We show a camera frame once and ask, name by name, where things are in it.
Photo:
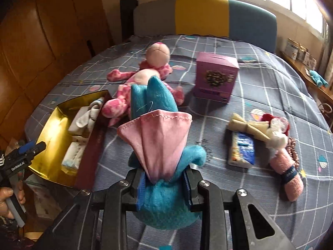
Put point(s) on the pink giraffe-print plush doll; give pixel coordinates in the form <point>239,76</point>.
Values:
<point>156,63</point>

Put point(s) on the purple cardboard box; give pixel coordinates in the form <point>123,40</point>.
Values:
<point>215,76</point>

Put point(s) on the small blue plush on shelf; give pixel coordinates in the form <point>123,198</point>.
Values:
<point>318,79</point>

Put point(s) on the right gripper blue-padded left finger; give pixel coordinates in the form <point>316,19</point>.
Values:
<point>96,220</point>

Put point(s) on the white sock doll blue collar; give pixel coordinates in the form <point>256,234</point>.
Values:
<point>85,119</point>

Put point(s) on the cream bow white plush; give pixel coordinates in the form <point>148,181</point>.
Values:
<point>260,130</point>

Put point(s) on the metal tins on shelf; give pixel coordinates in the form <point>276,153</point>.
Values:
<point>297,51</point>

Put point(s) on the white wet wipes pack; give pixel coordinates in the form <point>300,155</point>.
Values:
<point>72,159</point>

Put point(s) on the grey checked bed cover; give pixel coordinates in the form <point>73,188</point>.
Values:
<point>264,84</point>

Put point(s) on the blue tissue packet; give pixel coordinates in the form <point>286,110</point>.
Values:
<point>242,150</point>

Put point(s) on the wooden side shelf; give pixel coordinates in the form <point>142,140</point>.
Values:
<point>323,94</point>

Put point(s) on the wooden wardrobe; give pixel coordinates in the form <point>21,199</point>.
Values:
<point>41,42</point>

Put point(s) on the pink rolled towel black band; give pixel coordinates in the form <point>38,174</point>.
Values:
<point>284,165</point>

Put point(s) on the red plush sock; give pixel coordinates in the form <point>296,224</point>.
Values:
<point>280,123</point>

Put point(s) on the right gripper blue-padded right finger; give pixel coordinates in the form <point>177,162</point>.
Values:
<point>251,226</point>

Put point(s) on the gold and maroon storage box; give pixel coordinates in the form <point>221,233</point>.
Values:
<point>48,164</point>

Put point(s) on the grey yellow blue headboard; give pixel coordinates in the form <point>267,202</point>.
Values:
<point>232,19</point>

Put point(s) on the blue plush toy pink wings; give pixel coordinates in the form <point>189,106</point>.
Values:
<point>157,133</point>

